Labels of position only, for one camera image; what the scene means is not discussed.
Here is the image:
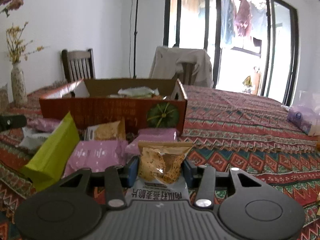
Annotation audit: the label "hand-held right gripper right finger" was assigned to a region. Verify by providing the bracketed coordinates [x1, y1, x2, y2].
[180, 159, 269, 209]

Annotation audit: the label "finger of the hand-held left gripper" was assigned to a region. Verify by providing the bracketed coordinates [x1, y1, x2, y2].
[0, 114, 27, 132]

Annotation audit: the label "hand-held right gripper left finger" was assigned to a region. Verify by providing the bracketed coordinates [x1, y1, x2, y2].
[54, 156, 139, 210]

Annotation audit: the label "white oat crisp packet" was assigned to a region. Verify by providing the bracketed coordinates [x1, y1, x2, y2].
[125, 141, 195, 201]
[84, 119, 126, 142]

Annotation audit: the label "pink snack packet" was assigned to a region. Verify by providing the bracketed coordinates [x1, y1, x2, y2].
[125, 128, 179, 155]
[27, 117, 62, 132]
[64, 140, 128, 178]

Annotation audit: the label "orange printed cardboard box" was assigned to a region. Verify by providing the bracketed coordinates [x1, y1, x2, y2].
[39, 78, 188, 137]

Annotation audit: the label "crumpled white packet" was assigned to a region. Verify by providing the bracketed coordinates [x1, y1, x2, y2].
[19, 127, 50, 151]

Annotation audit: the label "patterned fabric basket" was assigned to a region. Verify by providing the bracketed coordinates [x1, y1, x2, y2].
[0, 85, 9, 111]

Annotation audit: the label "lime green snack packet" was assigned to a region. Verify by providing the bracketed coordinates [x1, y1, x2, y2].
[20, 112, 80, 192]

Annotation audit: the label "yellow flower branches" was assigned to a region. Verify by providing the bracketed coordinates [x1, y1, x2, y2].
[5, 21, 49, 64]

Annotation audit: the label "dark wooden chair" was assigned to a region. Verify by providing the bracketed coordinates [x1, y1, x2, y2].
[179, 62, 197, 85]
[61, 48, 96, 83]

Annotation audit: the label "yellow balcony object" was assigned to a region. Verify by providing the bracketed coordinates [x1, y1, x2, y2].
[242, 76, 252, 93]

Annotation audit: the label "beige jacket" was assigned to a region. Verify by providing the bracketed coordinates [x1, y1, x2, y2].
[149, 45, 214, 88]

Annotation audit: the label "upright wooden board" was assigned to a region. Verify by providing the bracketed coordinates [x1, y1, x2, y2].
[251, 66, 262, 94]

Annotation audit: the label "pink artificial flowers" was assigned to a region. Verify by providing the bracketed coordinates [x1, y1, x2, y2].
[0, 0, 25, 18]

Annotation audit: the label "purple tissue pack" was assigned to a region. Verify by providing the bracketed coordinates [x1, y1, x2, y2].
[287, 105, 320, 137]

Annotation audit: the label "clear plastic bag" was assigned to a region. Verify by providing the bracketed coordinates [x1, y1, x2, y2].
[297, 90, 320, 110]

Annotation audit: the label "hanging blue denim garment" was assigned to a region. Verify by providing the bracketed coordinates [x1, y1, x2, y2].
[220, 0, 237, 45]

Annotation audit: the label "black framed sliding glass door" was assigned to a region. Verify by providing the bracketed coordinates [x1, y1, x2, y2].
[163, 0, 300, 106]

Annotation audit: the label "hanging maroon garment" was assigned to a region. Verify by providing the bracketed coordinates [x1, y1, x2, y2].
[234, 0, 253, 38]

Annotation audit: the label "hanging grey blue garment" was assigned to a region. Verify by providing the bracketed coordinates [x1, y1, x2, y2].
[250, 2, 268, 30]

